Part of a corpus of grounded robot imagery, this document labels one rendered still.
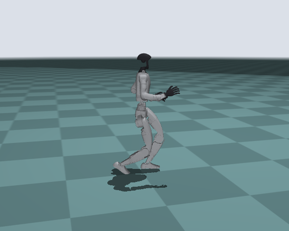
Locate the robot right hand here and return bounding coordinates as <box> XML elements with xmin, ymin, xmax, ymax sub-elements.
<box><xmin>163</xmin><ymin>86</ymin><xmax>180</xmax><ymax>100</ymax></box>

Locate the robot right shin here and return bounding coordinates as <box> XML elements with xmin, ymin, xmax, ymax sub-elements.
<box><xmin>120</xmin><ymin>148</ymin><xmax>150</xmax><ymax>167</ymax></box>

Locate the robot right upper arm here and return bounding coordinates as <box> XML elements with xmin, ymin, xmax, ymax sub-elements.
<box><xmin>139</xmin><ymin>74</ymin><xmax>147</xmax><ymax>101</ymax></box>

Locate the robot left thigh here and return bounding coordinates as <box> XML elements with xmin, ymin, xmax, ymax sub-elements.
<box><xmin>147</xmin><ymin>107</ymin><xmax>164</xmax><ymax>143</ymax></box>

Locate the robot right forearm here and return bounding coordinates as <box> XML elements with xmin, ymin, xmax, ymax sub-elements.
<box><xmin>143</xmin><ymin>93</ymin><xmax>166</xmax><ymax>102</ymax></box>

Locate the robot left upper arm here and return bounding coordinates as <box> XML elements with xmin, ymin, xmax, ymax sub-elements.
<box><xmin>131</xmin><ymin>81</ymin><xmax>136</xmax><ymax>94</ymax></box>

